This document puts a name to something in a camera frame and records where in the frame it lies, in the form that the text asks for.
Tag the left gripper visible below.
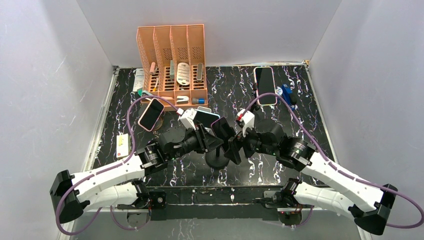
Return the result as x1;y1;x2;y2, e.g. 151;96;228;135
167;123;223;162

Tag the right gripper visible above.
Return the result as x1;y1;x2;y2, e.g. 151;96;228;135
223;121;278;165

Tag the black round-base phone stand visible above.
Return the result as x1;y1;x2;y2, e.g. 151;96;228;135
205;146;230;170

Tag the magenta-edged black smartphone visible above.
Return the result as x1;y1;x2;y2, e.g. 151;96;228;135
210;117;236;152

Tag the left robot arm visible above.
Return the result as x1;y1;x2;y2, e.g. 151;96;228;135
49;124;224;224

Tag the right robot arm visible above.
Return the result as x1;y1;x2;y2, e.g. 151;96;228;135
217;119;396;236

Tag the white folding phone stand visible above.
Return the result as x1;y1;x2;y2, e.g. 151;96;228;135
197;106;212;113

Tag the blue-edged smartphone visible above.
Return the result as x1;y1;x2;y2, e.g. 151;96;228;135
193;109;221;129

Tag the grey bottle blue cap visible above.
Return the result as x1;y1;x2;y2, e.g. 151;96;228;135
191;97;206;105

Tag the white stapler in organizer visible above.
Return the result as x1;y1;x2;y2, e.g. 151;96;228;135
175;95;190;105

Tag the pink-cased left smartphone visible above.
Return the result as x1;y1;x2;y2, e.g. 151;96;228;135
137;98;165;132

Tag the beige long stapler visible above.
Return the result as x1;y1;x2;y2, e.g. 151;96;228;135
195;63;203;82

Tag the white oval label tag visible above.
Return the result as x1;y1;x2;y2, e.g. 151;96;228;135
175;62;190;86

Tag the small white blue bottle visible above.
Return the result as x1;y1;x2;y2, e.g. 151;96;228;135
275;86;283;98

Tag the pink-cased tall smartphone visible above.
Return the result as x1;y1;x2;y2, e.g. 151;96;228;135
254;66;278;106

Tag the blue stapler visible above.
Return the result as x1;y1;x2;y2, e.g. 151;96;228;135
281;84;297;110

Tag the teal small box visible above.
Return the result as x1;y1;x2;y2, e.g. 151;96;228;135
137;88;153;102

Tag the green white small box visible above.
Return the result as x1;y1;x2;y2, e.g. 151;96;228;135
169;60;175;81

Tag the small yellow white box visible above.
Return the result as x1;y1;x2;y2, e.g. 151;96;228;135
116;133;131;159

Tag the orange plastic file organizer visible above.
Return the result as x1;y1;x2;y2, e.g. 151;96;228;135
136;24;208;111

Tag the white paper packet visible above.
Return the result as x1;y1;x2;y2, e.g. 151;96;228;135
132;68;145;92

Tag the pink eraser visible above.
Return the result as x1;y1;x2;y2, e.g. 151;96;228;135
149;62;157;75

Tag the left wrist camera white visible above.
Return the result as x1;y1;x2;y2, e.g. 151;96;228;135
176;108;197;130

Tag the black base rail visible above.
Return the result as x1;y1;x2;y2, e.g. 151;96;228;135
118;186;311;226

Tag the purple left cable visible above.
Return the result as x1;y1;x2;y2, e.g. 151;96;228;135
55;95;181;237

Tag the purple cable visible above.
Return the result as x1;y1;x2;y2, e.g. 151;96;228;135
55;95;181;237
243;93;424;229

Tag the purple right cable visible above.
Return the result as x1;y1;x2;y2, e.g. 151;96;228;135
243;93;424;229

